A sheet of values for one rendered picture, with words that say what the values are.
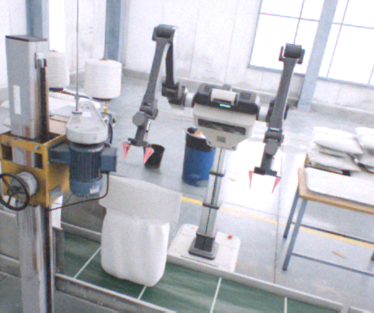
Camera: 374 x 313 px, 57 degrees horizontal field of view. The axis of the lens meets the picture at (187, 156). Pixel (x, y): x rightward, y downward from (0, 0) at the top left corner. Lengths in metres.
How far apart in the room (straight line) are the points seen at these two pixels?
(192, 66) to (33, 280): 8.57
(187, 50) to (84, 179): 8.59
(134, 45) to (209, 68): 2.30
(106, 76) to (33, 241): 0.88
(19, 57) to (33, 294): 1.22
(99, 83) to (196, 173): 2.74
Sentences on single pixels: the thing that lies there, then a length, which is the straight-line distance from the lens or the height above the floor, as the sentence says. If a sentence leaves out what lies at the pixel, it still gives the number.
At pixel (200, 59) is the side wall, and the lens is 9.93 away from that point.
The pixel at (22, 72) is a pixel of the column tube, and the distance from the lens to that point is 1.57.
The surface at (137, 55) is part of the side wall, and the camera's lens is 10.53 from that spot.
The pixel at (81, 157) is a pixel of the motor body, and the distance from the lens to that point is 1.59.
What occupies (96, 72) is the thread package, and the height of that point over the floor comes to 1.64.
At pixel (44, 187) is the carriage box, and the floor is 1.13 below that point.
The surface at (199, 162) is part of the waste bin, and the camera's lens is 4.10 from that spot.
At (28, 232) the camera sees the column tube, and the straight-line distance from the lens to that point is 1.88.
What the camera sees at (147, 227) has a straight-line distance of 1.98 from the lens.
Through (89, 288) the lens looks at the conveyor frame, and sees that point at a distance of 2.23.
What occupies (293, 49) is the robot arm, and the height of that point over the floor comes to 1.85.
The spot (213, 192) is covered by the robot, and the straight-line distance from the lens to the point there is 2.47.
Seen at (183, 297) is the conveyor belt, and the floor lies 0.38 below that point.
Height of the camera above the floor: 1.93
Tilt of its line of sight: 22 degrees down
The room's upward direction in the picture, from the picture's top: 8 degrees clockwise
